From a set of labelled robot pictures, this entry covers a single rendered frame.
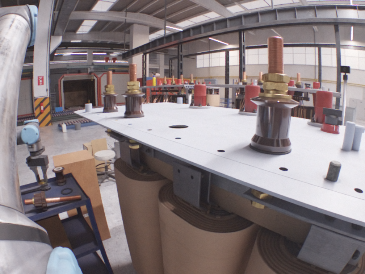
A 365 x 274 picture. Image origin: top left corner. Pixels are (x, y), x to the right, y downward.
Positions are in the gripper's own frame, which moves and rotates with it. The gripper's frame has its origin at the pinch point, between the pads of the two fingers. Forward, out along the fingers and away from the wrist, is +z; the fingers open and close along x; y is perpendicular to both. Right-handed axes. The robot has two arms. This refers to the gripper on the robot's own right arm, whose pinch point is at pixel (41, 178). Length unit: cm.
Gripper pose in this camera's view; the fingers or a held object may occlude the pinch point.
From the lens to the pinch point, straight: 121.1
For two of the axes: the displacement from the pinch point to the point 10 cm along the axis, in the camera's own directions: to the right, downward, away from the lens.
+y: 2.5, 2.4, -9.4
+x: 9.7, -0.6, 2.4
